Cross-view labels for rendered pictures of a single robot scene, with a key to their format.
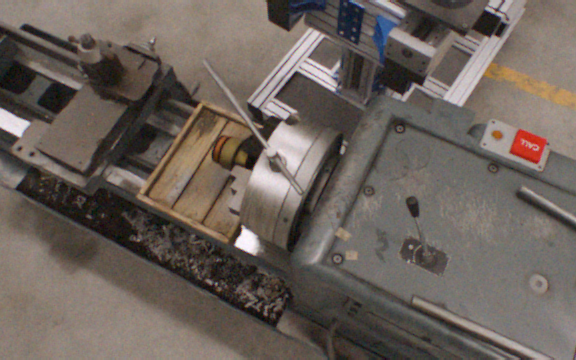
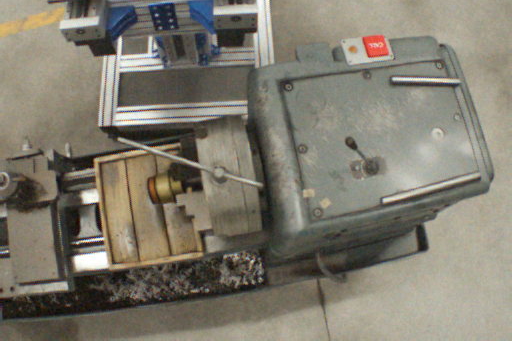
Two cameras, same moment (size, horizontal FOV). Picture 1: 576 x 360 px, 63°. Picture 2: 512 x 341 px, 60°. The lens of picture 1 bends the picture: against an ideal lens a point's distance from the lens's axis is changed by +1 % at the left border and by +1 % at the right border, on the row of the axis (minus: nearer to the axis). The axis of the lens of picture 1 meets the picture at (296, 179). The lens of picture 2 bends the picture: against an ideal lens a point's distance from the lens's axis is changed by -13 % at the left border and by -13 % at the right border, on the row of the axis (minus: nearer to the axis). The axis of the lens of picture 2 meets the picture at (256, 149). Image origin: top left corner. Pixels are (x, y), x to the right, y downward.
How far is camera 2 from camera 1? 0.33 m
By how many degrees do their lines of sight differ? 15
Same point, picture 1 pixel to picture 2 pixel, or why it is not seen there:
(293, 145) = (221, 152)
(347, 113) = (186, 78)
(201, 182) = (144, 224)
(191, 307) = (178, 316)
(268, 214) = (237, 216)
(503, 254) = (410, 130)
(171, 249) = (147, 287)
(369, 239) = (328, 183)
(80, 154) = (48, 266)
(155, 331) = not seen: outside the picture
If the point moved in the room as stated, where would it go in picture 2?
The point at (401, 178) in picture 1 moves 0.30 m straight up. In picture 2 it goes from (317, 123) to (337, 67)
